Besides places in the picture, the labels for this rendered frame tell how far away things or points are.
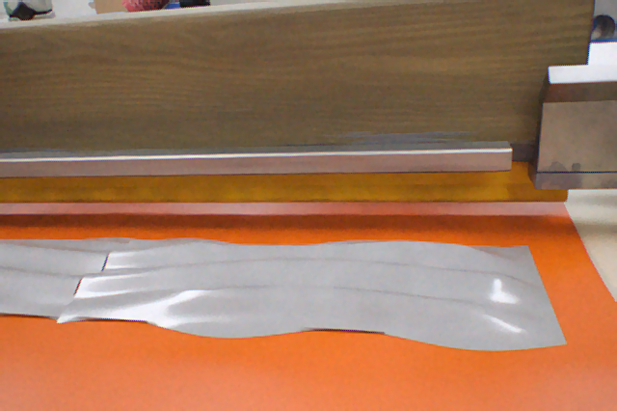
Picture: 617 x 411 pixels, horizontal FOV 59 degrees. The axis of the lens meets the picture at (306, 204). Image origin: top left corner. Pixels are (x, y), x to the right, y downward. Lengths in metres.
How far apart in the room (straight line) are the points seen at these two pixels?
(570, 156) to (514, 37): 0.05
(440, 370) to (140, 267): 0.13
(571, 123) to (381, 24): 0.09
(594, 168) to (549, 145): 0.02
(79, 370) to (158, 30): 0.15
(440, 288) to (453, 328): 0.02
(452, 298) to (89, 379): 0.13
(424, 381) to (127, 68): 0.20
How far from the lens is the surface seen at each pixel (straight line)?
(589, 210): 0.30
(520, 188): 0.28
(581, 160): 0.25
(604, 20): 0.53
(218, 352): 0.19
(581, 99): 0.25
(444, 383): 0.17
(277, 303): 0.20
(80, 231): 0.31
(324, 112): 0.26
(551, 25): 0.26
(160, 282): 0.23
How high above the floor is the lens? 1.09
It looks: 24 degrees down
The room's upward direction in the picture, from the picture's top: 5 degrees counter-clockwise
